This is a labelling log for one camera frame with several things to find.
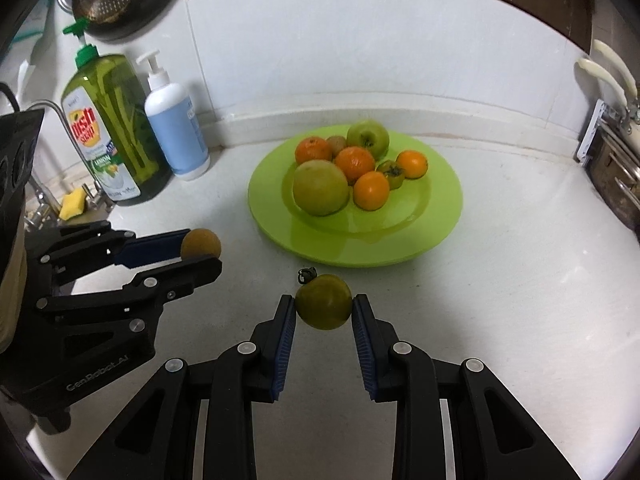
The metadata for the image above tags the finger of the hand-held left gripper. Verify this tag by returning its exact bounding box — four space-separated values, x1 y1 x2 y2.
25 221 190 281
37 257 224 315

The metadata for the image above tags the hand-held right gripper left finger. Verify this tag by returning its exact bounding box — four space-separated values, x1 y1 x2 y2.
82 294 298 480

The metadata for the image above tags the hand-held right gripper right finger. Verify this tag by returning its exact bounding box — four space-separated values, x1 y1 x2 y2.
351 294 576 480

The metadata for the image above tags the green tomato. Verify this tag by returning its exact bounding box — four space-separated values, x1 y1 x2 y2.
295 267 353 332

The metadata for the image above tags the green plate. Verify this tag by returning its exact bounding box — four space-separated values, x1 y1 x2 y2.
248 124 462 268

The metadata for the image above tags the large green pomelo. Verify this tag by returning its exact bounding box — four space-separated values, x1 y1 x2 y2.
292 160 350 217

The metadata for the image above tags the small orange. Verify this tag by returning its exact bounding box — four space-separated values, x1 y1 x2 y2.
295 137 333 166
353 171 391 211
396 150 429 180

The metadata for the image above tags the small green persimmon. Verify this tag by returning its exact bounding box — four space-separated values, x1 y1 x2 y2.
376 160 407 190

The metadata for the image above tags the large orange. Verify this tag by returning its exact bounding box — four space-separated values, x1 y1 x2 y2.
334 146 376 183

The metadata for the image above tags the green apple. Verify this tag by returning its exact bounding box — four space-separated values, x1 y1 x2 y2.
346 120 390 161

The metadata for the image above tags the yellow sponge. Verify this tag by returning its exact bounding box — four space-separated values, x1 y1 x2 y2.
60 189 87 221

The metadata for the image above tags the green dish soap bottle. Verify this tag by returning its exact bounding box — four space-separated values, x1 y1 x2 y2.
61 17 166 206

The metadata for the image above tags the white blue pump bottle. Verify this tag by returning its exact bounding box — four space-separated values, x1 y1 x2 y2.
136 50 211 181

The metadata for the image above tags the metal faucet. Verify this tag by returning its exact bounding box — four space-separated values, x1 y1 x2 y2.
22 100 116 226

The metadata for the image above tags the steel pot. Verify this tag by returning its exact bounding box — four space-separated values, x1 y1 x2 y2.
592 125 640 233

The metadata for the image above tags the metal pot rack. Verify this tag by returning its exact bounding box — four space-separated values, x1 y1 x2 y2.
577 100 640 233

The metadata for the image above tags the wooden cabinet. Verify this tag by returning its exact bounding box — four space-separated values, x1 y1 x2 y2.
445 0 596 51

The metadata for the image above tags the cream-handled pan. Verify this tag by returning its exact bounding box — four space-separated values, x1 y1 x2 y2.
592 39 637 96

